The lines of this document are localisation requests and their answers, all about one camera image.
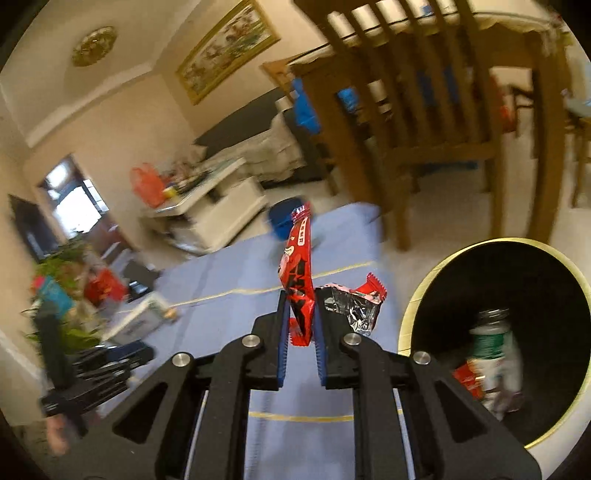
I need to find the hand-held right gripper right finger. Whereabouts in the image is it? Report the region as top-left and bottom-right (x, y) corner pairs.
(314, 287), (543, 480)

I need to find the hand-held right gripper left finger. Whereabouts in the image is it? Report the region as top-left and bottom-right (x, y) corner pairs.
(69, 291), (293, 480)

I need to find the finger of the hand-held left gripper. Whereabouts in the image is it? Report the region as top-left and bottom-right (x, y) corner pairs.
(69, 364), (141, 408)
(71, 344), (155, 377)

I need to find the white green toothpaste box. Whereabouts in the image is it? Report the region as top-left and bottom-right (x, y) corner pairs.
(104, 293), (178, 344)

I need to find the red printed snack wrapper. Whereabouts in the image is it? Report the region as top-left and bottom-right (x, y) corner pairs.
(277, 202), (319, 346)

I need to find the red cardboard box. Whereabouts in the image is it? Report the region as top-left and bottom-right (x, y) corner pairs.
(452, 362), (485, 400)

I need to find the green label plastic bottle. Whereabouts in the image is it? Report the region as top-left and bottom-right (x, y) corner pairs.
(468, 308), (525, 414)

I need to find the black trash bin yellow rim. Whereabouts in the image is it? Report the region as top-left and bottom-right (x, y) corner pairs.
(398, 237), (591, 450)

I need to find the person's left hand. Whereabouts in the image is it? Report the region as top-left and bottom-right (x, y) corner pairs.
(44, 413), (72, 457)

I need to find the long-leaf green potted plant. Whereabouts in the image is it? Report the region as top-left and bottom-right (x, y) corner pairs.
(23, 314), (105, 354)

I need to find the red silver-lined torn wrapper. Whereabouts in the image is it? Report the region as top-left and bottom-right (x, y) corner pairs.
(322, 273), (387, 337)

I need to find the blue gift box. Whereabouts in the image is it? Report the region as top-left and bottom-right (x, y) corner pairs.
(32, 276), (75, 315)

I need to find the red gift box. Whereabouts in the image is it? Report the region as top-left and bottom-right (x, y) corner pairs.
(83, 265), (127, 308)

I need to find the black folding phone stand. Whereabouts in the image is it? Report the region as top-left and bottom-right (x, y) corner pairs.
(122, 258), (162, 303)

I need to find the green pothos plant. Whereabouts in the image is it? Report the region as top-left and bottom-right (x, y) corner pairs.
(37, 240), (93, 280)

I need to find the blue glass jar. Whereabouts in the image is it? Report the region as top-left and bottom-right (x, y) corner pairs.
(269, 198), (311, 241)

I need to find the black television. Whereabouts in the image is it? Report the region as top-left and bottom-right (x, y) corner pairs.
(8, 194), (58, 264)

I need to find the white coffee table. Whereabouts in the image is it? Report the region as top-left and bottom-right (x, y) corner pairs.
(141, 157), (269, 254)

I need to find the orange plastic bag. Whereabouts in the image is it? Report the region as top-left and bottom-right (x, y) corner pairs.
(129, 162), (169, 208)

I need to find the cream lace sofa cover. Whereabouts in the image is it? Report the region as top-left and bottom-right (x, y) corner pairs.
(203, 111), (305, 185)

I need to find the dark grey sofa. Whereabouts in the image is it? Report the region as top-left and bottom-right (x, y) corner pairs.
(194, 85), (333, 188)

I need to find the blue shopping bag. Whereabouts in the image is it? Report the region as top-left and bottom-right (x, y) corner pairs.
(291, 76), (356, 134)

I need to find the large wooden slat-back chair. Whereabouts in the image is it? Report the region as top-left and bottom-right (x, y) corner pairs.
(291, 0), (571, 252)

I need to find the framed landscape painting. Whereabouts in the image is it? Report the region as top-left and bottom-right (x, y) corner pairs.
(175, 0), (281, 106)

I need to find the gold ceiling medallion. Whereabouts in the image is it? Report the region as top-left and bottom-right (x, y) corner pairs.
(71, 26), (117, 68)

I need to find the balcony door frame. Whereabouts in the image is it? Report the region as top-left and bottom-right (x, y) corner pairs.
(37, 154), (134, 250)

